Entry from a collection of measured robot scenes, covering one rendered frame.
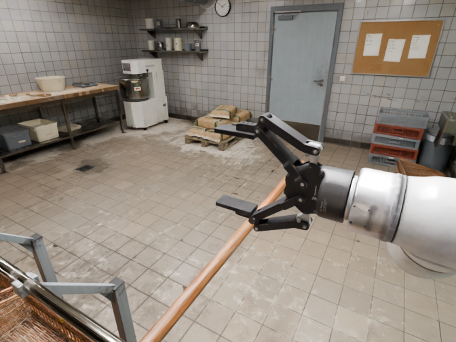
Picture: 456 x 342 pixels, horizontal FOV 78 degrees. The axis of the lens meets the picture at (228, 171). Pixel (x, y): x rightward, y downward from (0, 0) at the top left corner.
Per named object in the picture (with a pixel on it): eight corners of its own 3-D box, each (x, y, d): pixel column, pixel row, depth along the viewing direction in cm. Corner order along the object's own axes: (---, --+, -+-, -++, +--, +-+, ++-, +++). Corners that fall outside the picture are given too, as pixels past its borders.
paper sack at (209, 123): (233, 127, 488) (233, 118, 482) (219, 132, 461) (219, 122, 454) (205, 122, 523) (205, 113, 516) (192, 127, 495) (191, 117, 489)
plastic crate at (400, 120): (426, 129, 370) (430, 117, 363) (376, 123, 397) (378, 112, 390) (425, 122, 402) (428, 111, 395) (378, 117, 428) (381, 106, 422)
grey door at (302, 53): (321, 143, 500) (343, 2, 408) (262, 133, 551) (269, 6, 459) (323, 141, 507) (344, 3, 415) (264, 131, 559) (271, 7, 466)
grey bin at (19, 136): (8, 151, 400) (3, 135, 390) (-9, 145, 423) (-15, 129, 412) (34, 144, 429) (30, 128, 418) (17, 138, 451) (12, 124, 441)
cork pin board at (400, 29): (429, 78, 396) (446, 18, 365) (350, 74, 443) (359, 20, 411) (429, 77, 398) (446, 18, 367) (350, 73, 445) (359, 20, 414)
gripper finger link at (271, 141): (300, 191, 40) (308, 185, 39) (250, 131, 41) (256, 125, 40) (308, 180, 43) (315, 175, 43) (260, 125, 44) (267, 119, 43)
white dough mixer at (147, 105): (140, 133, 551) (129, 61, 494) (119, 129, 577) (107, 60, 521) (170, 122, 623) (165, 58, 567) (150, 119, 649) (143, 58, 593)
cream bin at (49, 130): (39, 142, 434) (34, 127, 423) (21, 138, 455) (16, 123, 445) (61, 136, 462) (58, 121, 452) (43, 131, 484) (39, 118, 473)
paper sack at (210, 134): (219, 144, 458) (218, 135, 451) (201, 140, 476) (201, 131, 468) (238, 133, 504) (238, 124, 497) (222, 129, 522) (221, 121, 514)
